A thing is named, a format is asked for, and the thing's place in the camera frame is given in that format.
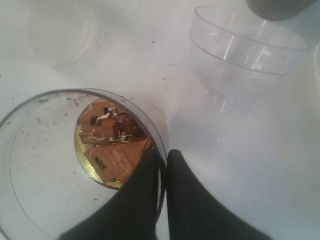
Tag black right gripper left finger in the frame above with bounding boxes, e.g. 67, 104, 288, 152
59, 149, 161, 240

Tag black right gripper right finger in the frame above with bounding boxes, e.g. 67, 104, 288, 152
166, 149, 270, 240

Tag clear plastic cup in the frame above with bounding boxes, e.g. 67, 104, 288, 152
0, 88, 168, 240

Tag clear dome lid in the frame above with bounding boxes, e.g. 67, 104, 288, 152
189, 6, 310, 109

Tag stainless steel cup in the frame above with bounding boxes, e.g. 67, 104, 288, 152
245, 0, 316, 21

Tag translucent white plastic cup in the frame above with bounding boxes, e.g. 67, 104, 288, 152
27, 0, 95, 67

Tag brown wooden cubes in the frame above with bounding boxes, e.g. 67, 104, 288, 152
76, 98, 154, 186

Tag white square plastic tray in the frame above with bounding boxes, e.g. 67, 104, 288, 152
313, 42, 320, 84

